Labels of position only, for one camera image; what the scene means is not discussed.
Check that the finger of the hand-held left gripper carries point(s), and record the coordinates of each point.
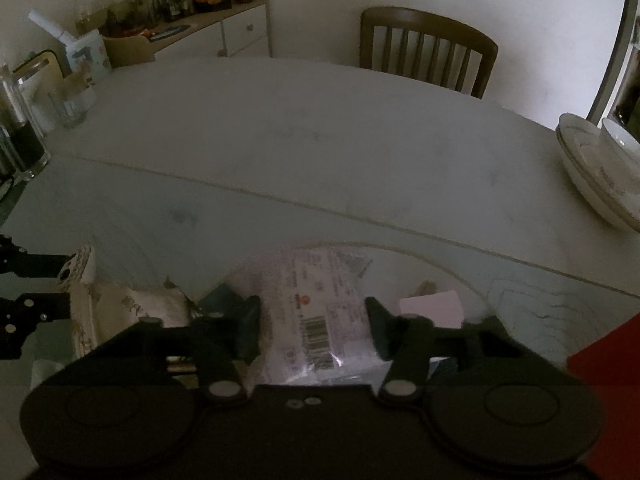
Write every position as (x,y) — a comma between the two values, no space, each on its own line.
(30,310)
(35,264)

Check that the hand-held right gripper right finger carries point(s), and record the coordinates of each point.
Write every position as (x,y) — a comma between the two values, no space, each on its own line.
(378,330)

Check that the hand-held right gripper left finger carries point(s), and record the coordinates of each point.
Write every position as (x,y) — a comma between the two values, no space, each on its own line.
(248,327)

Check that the small packet with cartoon eyes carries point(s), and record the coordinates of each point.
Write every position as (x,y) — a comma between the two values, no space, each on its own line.
(80,265)

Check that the clear plastic bag with label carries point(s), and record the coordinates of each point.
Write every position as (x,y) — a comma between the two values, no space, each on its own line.
(320,300)

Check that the brown paper wrapper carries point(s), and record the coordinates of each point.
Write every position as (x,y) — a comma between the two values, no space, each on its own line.
(145,305)

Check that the red cardboard box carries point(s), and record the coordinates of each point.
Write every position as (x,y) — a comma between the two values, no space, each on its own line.
(610,360)

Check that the pink paper card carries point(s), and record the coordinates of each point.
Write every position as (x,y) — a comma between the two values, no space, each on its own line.
(430,310)

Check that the dark glass cup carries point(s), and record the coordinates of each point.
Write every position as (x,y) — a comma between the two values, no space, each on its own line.
(22,145)

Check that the clear glass cup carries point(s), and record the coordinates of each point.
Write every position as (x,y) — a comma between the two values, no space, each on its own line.
(67,110)

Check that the clear container with dark rim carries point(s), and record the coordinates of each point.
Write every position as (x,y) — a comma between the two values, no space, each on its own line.
(37,72)

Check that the brown cardboard box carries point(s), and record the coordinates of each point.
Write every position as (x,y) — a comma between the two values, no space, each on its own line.
(130,50)

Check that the white paper tube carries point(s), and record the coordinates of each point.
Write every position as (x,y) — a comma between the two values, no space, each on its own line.
(47,25)

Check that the white gold-rimmed plate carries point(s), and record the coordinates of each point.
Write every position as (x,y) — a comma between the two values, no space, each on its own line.
(600,205)
(580,150)

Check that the white sideboard cabinet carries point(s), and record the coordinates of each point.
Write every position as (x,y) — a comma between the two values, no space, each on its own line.
(240,30)

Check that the white bowl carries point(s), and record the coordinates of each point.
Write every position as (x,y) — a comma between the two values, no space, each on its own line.
(622,142)

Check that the brown wooden chair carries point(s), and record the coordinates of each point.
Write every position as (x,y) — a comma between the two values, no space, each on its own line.
(425,20)

